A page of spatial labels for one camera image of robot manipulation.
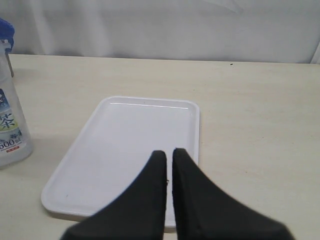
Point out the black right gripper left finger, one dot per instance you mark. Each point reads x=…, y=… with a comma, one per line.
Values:
x=137, y=214

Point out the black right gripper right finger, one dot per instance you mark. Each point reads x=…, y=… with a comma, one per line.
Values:
x=203, y=211

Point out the clear plastic container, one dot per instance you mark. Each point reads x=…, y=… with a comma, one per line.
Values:
x=15, y=139

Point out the blue plastic lid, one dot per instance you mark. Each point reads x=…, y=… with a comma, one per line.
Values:
x=7, y=32

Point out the white rectangular tray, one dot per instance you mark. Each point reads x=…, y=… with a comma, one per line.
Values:
x=113, y=147

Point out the white backdrop curtain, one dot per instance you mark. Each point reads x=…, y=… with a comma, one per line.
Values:
x=282, y=31

